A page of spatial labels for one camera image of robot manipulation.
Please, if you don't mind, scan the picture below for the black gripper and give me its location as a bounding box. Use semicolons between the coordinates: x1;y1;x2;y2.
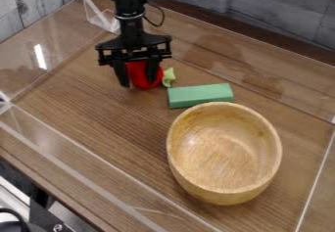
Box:
94;15;173;88

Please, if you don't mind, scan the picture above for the red felt strawberry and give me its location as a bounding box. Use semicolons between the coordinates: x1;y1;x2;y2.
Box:
126;61;176;89

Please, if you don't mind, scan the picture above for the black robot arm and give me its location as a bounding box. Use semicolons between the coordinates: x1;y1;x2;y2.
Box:
96;0;172;89

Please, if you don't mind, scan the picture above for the green rectangular block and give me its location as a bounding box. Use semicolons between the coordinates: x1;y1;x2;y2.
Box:
166;83;234;109

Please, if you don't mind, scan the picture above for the wooden bowl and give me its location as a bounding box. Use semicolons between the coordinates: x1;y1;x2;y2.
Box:
166;102;282;206

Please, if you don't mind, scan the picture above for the clear acrylic corner bracket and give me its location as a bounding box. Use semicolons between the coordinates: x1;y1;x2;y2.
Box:
82;0;120;33

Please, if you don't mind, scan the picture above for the black cable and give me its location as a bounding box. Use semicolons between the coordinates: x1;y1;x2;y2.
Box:
142;2;168;28

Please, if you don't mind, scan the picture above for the clear acrylic enclosure wall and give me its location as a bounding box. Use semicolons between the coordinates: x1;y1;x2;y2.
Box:
0;0;335;232

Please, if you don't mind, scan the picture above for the black metal mount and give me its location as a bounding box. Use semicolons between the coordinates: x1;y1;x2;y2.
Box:
29;199;75;232

